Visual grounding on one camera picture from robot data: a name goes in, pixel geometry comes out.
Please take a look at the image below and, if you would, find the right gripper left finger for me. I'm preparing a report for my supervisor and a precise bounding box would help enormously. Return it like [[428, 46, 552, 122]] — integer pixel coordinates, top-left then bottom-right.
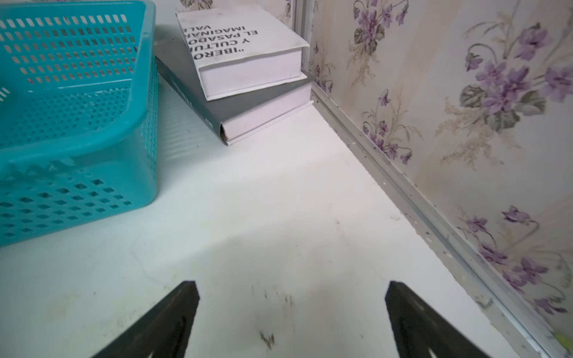
[[95, 281, 200, 357]]

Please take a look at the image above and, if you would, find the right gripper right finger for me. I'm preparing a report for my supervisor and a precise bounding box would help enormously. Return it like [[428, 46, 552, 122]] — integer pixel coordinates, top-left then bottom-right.
[[385, 280, 488, 358]]

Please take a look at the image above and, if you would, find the grey book underneath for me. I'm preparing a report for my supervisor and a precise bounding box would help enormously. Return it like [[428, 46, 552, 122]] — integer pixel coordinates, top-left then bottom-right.
[[155, 40, 312, 146]]

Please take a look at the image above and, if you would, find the teal plastic basket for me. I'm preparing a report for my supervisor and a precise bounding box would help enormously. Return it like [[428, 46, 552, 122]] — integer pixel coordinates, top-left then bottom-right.
[[1, 1, 159, 246]]

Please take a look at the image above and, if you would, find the white book black text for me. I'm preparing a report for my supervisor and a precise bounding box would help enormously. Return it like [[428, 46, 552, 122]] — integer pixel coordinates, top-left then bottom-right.
[[177, 4, 309, 101]]

